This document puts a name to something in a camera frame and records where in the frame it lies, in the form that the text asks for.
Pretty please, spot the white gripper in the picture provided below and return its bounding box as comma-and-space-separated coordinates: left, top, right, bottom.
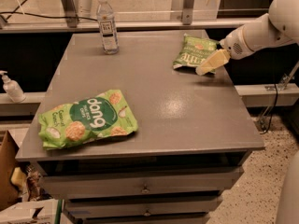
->
196, 27, 253, 76

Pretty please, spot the white box with print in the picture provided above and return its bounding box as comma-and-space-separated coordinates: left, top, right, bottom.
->
0, 199, 61, 224

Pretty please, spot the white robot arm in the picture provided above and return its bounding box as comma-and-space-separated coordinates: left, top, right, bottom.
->
196, 0, 299, 76

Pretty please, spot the grey drawer cabinet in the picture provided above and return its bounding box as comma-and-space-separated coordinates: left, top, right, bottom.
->
17, 30, 263, 224

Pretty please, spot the black cable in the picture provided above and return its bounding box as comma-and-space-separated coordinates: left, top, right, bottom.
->
0, 0, 98, 22

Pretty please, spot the green dang rice chips bag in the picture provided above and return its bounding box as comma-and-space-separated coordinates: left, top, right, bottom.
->
38, 90, 138, 150

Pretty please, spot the white pump dispenser bottle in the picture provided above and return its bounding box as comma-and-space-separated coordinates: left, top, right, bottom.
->
0, 70, 26, 103

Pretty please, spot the brown cardboard box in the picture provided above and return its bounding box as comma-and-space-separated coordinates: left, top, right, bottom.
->
0, 131, 19, 210

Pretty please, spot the clear plastic water bottle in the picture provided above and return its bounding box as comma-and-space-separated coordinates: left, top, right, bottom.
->
96, 0, 119, 54

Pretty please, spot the metal railing frame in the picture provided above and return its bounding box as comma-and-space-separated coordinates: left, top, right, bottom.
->
0, 0, 299, 35

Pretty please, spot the green jalapeno kettle chip bag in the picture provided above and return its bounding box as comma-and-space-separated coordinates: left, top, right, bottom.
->
173, 34, 219, 69

